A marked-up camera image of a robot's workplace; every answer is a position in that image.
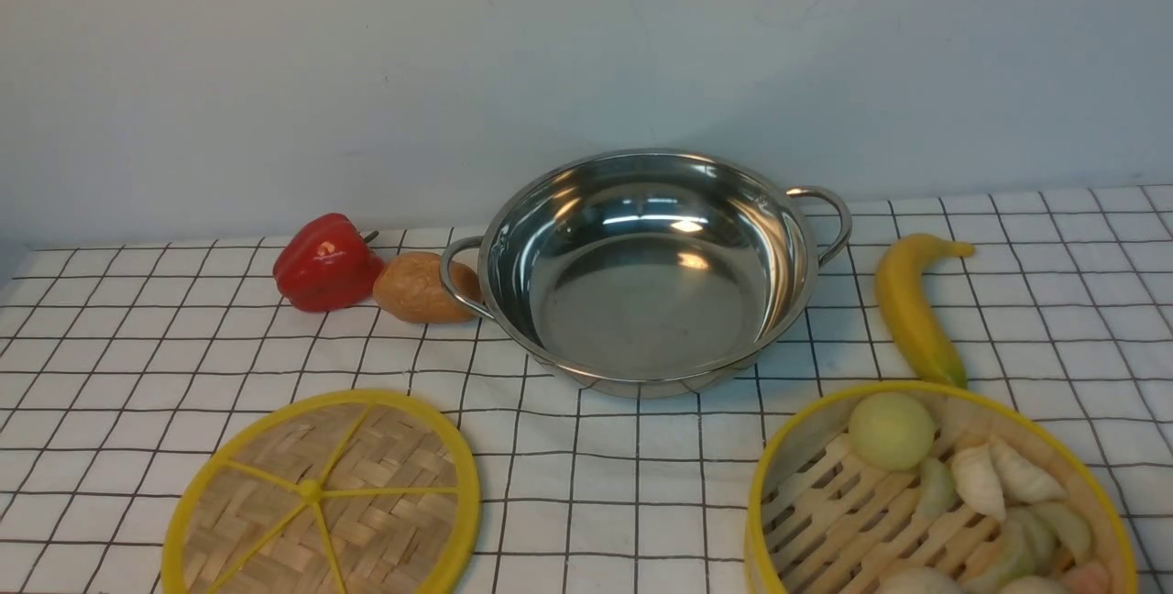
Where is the yellow banana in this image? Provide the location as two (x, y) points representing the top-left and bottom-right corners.
(875, 232), (976, 390)

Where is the brown potato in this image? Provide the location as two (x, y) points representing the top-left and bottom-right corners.
(372, 252), (474, 324)

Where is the stainless steel pot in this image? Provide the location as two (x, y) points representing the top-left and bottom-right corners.
(440, 148), (853, 399)

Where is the white grid tablecloth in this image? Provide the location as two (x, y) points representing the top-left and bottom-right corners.
(1, 184), (1172, 593)

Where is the pink dumpling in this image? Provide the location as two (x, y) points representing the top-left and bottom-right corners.
(1059, 560), (1112, 594)

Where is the green dumpling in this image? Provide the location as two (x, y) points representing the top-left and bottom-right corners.
(915, 457), (957, 520)
(1030, 501), (1094, 565)
(962, 506), (1058, 593)

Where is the white round bun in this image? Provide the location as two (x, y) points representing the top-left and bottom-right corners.
(997, 576), (1071, 594)
(875, 567), (963, 594)

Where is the red bell pepper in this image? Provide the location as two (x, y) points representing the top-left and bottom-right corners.
(271, 212), (384, 313)

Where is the green round bun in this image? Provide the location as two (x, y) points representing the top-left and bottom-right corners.
(848, 392), (937, 472)

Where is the yellow woven steamer lid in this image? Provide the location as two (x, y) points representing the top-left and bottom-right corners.
(160, 389), (482, 593)

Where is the yellow bamboo steamer basket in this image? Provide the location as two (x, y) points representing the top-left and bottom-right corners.
(744, 380), (1139, 593)

